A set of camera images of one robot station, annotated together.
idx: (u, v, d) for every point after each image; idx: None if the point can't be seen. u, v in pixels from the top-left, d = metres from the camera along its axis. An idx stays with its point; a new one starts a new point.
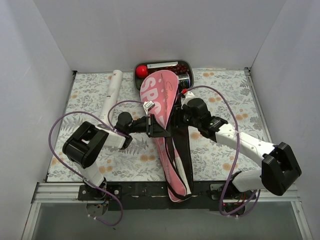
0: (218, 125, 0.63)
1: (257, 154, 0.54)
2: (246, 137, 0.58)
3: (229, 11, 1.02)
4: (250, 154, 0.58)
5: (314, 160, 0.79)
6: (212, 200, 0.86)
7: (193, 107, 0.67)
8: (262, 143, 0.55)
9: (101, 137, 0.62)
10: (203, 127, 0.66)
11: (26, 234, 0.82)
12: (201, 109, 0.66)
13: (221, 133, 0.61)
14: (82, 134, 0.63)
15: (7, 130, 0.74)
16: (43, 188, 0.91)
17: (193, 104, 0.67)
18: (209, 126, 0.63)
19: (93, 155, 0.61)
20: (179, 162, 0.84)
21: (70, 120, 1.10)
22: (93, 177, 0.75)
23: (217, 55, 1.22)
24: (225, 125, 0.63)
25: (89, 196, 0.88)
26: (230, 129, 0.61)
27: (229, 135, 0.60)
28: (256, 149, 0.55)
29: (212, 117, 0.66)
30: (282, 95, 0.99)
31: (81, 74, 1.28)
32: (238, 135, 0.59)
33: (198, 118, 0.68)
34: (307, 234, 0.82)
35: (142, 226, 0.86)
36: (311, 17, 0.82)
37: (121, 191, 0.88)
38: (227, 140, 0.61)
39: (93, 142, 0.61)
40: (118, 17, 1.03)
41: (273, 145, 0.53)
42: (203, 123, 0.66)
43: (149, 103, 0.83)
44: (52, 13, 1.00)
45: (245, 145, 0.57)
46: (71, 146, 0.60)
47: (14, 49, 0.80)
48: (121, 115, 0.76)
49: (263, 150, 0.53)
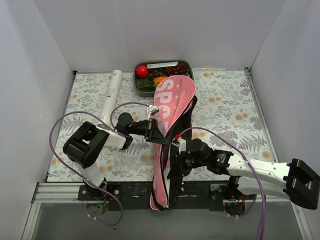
0: (226, 159, 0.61)
1: (278, 180, 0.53)
2: (258, 164, 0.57)
3: (229, 11, 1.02)
4: (270, 180, 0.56)
5: (314, 160, 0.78)
6: (212, 200, 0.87)
7: (196, 150, 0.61)
8: (277, 166, 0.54)
9: (101, 137, 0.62)
10: (212, 166, 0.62)
11: (26, 234, 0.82)
12: (205, 150, 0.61)
13: (234, 167, 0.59)
14: (82, 134, 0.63)
15: (7, 130, 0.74)
16: (43, 188, 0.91)
17: (195, 147, 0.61)
18: (218, 164, 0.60)
19: (94, 156, 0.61)
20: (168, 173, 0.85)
21: (70, 120, 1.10)
22: (93, 177, 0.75)
23: (217, 54, 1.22)
24: (231, 157, 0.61)
25: (90, 196, 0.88)
26: (240, 160, 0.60)
27: (242, 167, 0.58)
28: (274, 174, 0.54)
29: (215, 153, 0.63)
30: (282, 96, 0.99)
31: (82, 74, 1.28)
32: (249, 164, 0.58)
33: (203, 159, 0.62)
34: (308, 234, 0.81)
35: (142, 226, 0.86)
36: (311, 18, 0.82)
37: (121, 191, 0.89)
38: (241, 172, 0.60)
39: (93, 143, 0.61)
40: (118, 17, 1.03)
41: (287, 165, 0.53)
42: (209, 162, 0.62)
43: (153, 107, 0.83)
44: (53, 13, 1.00)
45: (262, 173, 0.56)
46: (72, 146, 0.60)
47: (14, 49, 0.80)
48: (123, 115, 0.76)
49: (281, 173, 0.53)
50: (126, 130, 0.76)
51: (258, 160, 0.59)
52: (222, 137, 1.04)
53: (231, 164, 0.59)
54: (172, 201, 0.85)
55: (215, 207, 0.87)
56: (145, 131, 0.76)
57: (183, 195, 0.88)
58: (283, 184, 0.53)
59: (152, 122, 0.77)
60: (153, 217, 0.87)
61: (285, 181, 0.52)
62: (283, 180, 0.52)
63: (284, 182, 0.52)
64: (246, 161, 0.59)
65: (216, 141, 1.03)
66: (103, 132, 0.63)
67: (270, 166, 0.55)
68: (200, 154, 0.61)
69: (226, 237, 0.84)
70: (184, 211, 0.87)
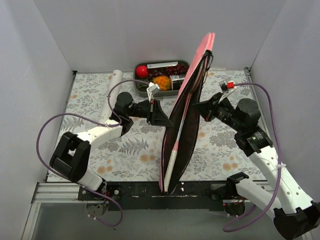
0: (260, 143, 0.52)
1: (290, 204, 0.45)
2: (288, 178, 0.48)
3: (229, 11, 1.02)
4: (280, 195, 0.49)
5: (314, 159, 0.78)
6: (212, 199, 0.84)
7: (243, 111, 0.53)
8: (301, 193, 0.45)
9: (82, 152, 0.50)
10: (241, 136, 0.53)
11: (26, 233, 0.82)
12: (252, 118, 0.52)
13: (261, 158, 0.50)
14: (62, 150, 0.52)
15: (8, 131, 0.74)
16: (43, 188, 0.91)
17: (247, 109, 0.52)
18: (250, 140, 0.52)
19: (82, 168, 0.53)
20: (173, 156, 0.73)
21: (70, 120, 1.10)
22: (89, 182, 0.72)
23: (217, 54, 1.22)
24: (268, 147, 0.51)
25: (89, 196, 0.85)
26: (272, 157, 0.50)
27: (269, 165, 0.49)
28: (292, 197, 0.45)
29: (254, 130, 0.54)
30: (282, 95, 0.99)
31: (81, 74, 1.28)
32: (279, 171, 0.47)
33: (240, 124, 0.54)
34: (307, 234, 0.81)
35: (142, 226, 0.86)
36: (311, 17, 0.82)
37: (121, 191, 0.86)
38: (264, 168, 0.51)
39: (75, 160, 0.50)
40: (118, 16, 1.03)
41: (311, 201, 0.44)
42: (243, 131, 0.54)
43: (154, 86, 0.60)
44: (53, 13, 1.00)
45: (281, 186, 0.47)
46: (56, 165, 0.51)
47: (15, 48, 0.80)
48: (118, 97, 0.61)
49: (297, 203, 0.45)
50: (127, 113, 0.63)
51: (290, 174, 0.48)
52: (222, 138, 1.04)
53: (262, 152, 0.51)
54: (175, 185, 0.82)
55: (215, 207, 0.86)
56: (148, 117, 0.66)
57: (183, 196, 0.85)
58: (289, 211, 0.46)
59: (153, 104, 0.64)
60: (153, 216, 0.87)
61: (295, 211, 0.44)
62: (295, 209, 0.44)
63: (293, 211, 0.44)
64: (279, 165, 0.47)
65: (216, 141, 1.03)
66: (83, 145, 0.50)
67: (295, 188, 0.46)
68: (244, 117, 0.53)
69: (226, 237, 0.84)
70: (184, 211, 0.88)
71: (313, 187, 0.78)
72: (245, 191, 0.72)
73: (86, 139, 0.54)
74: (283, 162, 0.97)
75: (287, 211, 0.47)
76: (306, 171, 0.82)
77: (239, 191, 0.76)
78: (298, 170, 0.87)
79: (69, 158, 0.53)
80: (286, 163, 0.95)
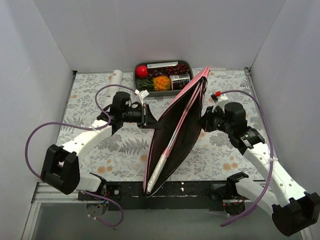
0: (253, 141, 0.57)
1: (283, 194, 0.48)
2: (280, 171, 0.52)
3: (229, 10, 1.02)
4: (275, 189, 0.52)
5: (314, 159, 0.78)
6: (212, 199, 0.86)
7: (230, 111, 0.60)
8: (294, 185, 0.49)
9: (69, 165, 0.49)
10: (235, 135, 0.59)
11: (26, 234, 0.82)
12: (239, 116, 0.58)
13: (254, 153, 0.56)
14: (50, 165, 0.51)
15: (7, 131, 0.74)
16: (43, 187, 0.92)
17: (231, 108, 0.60)
18: (243, 138, 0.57)
19: (73, 178, 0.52)
20: (162, 161, 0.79)
21: (70, 120, 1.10)
22: (86, 186, 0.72)
23: (217, 54, 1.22)
24: (261, 144, 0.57)
25: (90, 196, 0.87)
26: (264, 152, 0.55)
27: (261, 159, 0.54)
28: (285, 188, 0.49)
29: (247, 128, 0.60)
30: (282, 95, 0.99)
31: (81, 74, 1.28)
32: (271, 164, 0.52)
33: (232, 125, 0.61)
34: (308, 234, 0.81)
35: (142, 226, 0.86)
36: (311, 17, 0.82)
37: (121, 191, 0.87)
38: (257, 163, 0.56)
39: (64, 173, 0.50)
40: (118, 16, 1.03)
41: (304, 193, 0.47)
42: (236, 131, 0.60)
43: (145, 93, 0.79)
44: (53, 13, 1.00)
45: (274, 178, 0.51)
46: (49, 178, 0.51)
47: (14, 48, 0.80)
48: (116, 95, 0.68)
49: (291, 193, 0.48)
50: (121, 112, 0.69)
51: (282, 169, 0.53)
52: (222, 138, 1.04)
53: (254, 148, 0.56)
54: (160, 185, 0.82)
55: (215, 207, 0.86)
56: (141, 118, 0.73)
57: (183, 195, 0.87)
58: (283, 202, 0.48)
59: (146, 108, 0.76)
60: (153, 217, 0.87)
61: (289, 201, 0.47)
62: (289, 199, 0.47)
63: (286, 201, 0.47)
64: (271, 158, 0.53)
65: (216, 141, 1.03)
66: (69, 159, 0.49)
67: (288, 180, 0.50)
68: (232, 117, 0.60)
69: (226, 237, 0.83)
70: (184, 211, 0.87)
71: (313, 187, 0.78)
72: (245, 189, 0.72)
73: (73, 150, 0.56)
74: (283, 162, 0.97)
75: (282, 203, 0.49)
76: (306, 171, 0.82)
77: (239, 190, 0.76)
78: (298, 170, 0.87)
79: (59, 171, 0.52)
80: (286, 163, 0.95)
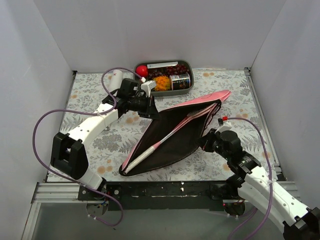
0: (250, 166, 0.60)
1: (289, 214, 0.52)
2: (280, 190, 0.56)
3: (229, 11, 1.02)
4: (279, 209, 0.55)
5: (314, 159, 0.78)
6: (212, 199, 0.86)
7: (226, 141, 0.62)
8: (296, 203, 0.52)
9: (76, 153, 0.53)
10: (233, 163, 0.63)
11: (26, 234, 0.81)
12: (235, 145, 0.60)
13: (254, 178, 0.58)
14: (59, 153, 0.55)
15: (7, 131, 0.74)
16: (43, 187, 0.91)
17: (227, 138, 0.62)
18: (240, 164, 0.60)
19: (80, 164, 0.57)
20: (149, 150, 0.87)
21: (70, 120, 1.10)
22: (89, 182, 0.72)
23: (217, 54, 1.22)
24: (258, 168, 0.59)
25: (90, 196, 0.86)
26: (263, 175, 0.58)
27: (261, 182, 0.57)
28: (288, 208, 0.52)
29: (243, 153, 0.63)
30: (282, 95, 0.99)
31: (81, 74, 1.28)
32: (271, 186, 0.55)
33: (228, 152, 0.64)
34: None
35: (142, 226, 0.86)
36: (310, 17, 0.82)
37: (121, 191, 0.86)
38: (257, 186, 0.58)
39: (73, 161, 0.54)
40: (118, 17, 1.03)
41: (307, 209, 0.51)
42: (234, 158, 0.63)
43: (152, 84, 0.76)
44: (53, 13, 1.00)
45: (277, 199, 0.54)
46: (59, 163, 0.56)
47: (15, 49, 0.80)
48: (126, 79, 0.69)
49: (296, 212, 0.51)
50: (128, 97, 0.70)
51: (281, 187, 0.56)
52: None
53: (253, 173, 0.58)
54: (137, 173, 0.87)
55: (215, 207, 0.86)
56: (146, 109, 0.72)
57: (183, 195, 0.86)
58: (290, 221, 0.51)
59: (153, 100, 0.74)
60: (153, 216, 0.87)
61: (295, 220, 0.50)
62: (294, 218, 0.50)
63: (293, 221, 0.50)
64: (270, 180, 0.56)
65: None
66: (75, 147, 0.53)
67: (289, 199, 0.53)
68: (228, 146, 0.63)
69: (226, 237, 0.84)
70: (184, 212, 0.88)
71: (313, 187, 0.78)
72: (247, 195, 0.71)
73: (79, 137, 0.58)
74: (283, 162, 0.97)
75: (289, 222, 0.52)
76: (306, 171, 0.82)
77: (240, 194, 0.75)
78: (298, 170, 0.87)
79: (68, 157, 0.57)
80: (286, 163, 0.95)
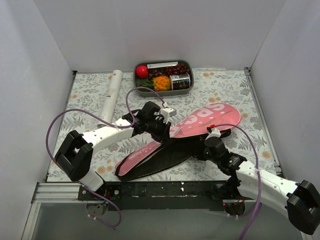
0: (238, 163, 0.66)
1: (281, 194, 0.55)
2: (268, 175, 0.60)
3: (229, 10, 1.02)
4: (273, 193, 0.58)
5: (314, 159, 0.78)
6: (212, 200, 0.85)
7: (211, 146, 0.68)
8: (285, 182, 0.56)
9: (81, 156, 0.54)
10: (223, 165, 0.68)
11: (26, 234, 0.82)
12: (220, 148, 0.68)
13: (242, 172, 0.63)
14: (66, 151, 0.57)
15: (7, 130, 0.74)
16: (43, 187, 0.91)
17: (211, 143, 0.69)
18: (229, 164, 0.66)
19: (83, 168, 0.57)
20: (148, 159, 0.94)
21: (70, 120, 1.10)
22: (89, 182, 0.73)
23: (217, 54, 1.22)
24: (243, 163, 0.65)
25: (90, 196, 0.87)
26: (250, 167, 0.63)
27: (250, 174, 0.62)
28: (279, 188, 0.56)
29: (229, 155, 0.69)
30: (282, 95, 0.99)
31: (81, 74, 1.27)
32: (258, 174, 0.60)
33: (217, 156, 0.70)
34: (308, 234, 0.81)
35: (142, 226, 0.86)
36: (311, 17, 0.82)
37: (121, 191, 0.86)
38: (248, 178, 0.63)
39: (76, 162, 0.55)
40: (118, 16, 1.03)
41: (296, 184, 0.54)
42: (222, 160, 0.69)
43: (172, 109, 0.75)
44: (53, 13, 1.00)
45: (267, 184, 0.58)
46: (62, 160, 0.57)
47: (15, 49, 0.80)
48: (149, 102, 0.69)
49: (286, 189, 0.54)
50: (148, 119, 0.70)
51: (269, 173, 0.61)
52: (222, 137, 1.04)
53: (240, 168, 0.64)
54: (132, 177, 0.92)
55: (215, 207, 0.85)
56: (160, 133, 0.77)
57: (183, 196, 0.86)
58: (286, 200, 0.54)
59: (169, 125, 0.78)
60: (152, 216, 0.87)
61: (288, 197, 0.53)
62: (287, 195, 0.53)
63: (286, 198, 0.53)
64: (257, 169, 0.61)
65: None
66: (83, 149, 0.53)
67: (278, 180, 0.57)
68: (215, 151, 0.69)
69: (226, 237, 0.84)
70: (184, 212, 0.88)
71: None
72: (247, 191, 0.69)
73: (91, 141, 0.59)
74: (283, 162, 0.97)
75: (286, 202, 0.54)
76: (306, 171, 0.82)
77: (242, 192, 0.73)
78: (298, 170, 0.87)
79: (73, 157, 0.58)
80: (286, 163, 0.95)
